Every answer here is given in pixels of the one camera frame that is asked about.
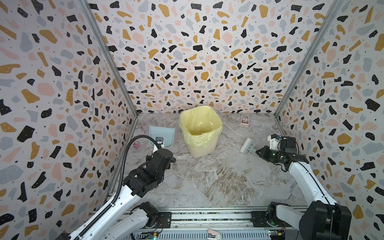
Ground teal plastic dustpan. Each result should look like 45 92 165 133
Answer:
149 126 175 148

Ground teal hand brush white bristles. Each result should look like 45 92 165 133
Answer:
240 138 257 156

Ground cream trash bin yellow bag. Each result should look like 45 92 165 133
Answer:
179 106 223 158

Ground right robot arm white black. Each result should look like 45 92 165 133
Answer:
255 134 352 240

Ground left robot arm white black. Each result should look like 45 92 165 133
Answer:
57 149 176 240

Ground small card box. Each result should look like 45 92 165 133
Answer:
241 116 250 126

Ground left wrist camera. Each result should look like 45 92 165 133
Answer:
153 137 165 152

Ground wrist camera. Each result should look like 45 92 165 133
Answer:
267 134 281 151
153 137 165 152

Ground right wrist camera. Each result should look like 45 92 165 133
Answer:
267 134 281 151

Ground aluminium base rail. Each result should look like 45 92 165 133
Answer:
115 202 288 229

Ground black corrugated cable conduit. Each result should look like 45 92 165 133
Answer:
73 134 161 240

